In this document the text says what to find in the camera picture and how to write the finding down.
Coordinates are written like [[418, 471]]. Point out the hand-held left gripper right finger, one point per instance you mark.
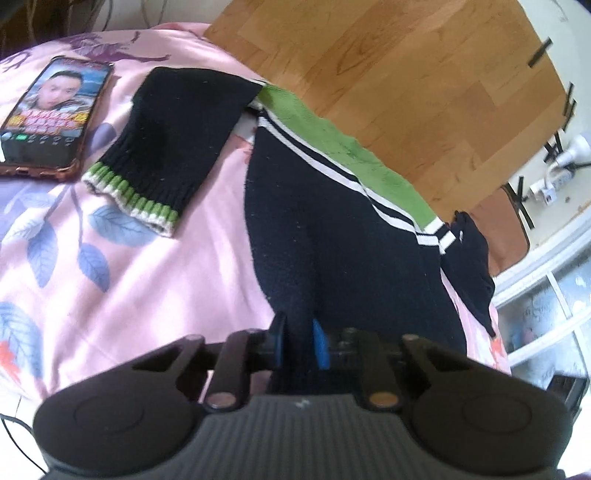
[[321, 344]]

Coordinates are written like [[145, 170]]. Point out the white power strip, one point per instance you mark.
[[561, 168]]

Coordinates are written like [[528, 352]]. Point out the black and green knit sweater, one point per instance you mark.
[[304, 230]]

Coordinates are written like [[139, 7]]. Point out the smartphone in brown case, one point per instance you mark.
[[48, 115]]

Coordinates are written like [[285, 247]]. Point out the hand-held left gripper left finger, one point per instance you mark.
[[276, 341]]

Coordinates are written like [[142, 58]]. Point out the pink floral bed sheet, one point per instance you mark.
[[152, 286]]

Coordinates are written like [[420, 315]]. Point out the wooden headboard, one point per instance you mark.
[[415, 92]]

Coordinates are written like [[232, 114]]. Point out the black tape strip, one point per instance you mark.
[[570, 106], [540, 52]]

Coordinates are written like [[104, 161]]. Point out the white framed glass door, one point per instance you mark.
[[545, 304]]

